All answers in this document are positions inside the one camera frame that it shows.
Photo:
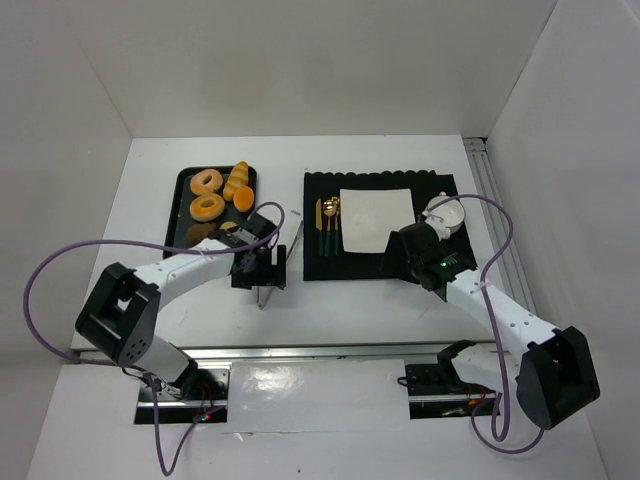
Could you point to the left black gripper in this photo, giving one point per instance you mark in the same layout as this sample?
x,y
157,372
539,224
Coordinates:
x,y
267,276

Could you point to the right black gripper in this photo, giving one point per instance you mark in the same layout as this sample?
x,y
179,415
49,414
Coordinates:
x,y
396,253

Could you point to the metal tongs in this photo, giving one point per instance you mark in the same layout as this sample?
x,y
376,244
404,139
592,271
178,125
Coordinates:
x,y
264,293

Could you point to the small tan round bun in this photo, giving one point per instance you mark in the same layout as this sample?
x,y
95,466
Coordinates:
x,y
230,226

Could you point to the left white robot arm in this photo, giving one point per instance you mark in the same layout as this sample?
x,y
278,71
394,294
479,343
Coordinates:
x,y
120,315

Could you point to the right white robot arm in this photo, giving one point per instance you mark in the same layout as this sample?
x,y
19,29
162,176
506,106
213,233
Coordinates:
x,y
549,370

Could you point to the brown chocolate bread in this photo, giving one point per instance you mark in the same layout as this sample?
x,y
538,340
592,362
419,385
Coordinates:
x,y
199,232

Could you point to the long bread loaf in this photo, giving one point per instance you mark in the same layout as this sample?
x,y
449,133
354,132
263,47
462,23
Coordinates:
x,y
238,177

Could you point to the white cup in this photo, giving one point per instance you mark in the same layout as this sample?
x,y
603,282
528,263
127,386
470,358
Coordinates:
x,y
450,209

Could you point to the white square plate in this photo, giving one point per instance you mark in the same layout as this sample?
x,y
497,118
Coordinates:
x,y
369,216

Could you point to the black placemat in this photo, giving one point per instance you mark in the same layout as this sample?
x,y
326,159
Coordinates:
x,y
424,185

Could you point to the round orange bun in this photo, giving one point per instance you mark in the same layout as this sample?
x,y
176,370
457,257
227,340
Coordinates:
x,y
243,199

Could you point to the lower glazed donut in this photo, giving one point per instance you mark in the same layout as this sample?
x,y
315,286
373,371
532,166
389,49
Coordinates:
x,y
207,207

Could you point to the glazed donut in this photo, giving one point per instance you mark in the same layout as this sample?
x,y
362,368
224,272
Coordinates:
x,y
206,181
207,207

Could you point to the upper glazed donut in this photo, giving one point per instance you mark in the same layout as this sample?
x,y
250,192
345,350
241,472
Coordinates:
x,y
206,181

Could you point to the black baking tray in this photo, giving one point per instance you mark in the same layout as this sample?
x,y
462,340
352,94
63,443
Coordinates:
x,y
180,219

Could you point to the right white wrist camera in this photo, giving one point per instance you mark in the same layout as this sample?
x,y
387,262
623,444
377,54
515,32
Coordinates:
x,y
436,223

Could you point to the gold knife dark handle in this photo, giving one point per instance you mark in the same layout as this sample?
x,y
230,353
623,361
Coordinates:
x,y
319,226

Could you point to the gold spoon dark handle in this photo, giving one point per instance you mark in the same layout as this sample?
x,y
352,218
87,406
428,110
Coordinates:
x,y
329,210

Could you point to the gold fork dark handle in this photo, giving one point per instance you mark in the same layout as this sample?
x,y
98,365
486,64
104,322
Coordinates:
x,y
337,240

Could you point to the aluminium rail front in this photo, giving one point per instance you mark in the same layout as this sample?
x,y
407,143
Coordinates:
x,y
316,352

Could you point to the aluminium rail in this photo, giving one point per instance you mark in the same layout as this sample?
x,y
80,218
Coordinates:
x,y
509,265
316,352

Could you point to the aluminium rail right side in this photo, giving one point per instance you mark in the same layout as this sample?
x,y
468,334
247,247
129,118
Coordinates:
x,y
509,265

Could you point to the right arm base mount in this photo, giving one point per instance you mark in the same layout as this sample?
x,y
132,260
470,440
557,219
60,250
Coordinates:
x,y
436,391

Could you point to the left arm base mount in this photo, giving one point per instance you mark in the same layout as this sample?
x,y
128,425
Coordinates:
x,y
205,398

